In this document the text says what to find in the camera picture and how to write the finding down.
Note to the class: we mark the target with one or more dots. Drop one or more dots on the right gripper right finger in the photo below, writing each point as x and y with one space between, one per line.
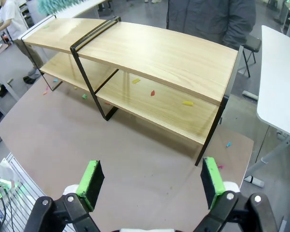
236 215

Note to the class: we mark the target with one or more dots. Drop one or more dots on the teal fluffy duster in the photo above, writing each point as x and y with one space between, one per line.
55 6

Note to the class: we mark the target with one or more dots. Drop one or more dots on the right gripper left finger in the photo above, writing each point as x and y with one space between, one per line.
62 215

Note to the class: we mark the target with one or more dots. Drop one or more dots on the yellow clip on shelf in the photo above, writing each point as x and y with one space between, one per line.
188 103

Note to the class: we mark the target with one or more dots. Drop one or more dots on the person in dark jacket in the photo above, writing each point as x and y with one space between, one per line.
207 21

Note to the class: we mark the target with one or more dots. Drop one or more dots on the wooden shelf unit black frame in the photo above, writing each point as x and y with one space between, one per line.
62 33
159 55

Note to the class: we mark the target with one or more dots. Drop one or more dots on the yellow paper scrap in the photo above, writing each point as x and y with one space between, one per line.
136 80

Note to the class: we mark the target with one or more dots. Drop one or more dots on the red clip on shelf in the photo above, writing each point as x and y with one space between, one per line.
153 92

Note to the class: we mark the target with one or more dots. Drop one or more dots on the black stool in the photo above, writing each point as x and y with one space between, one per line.
252 44

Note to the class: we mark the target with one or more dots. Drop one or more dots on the person in white shirt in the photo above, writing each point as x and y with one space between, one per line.
12 24

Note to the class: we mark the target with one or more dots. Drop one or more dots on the white slotted mounting plate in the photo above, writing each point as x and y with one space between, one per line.
31 188

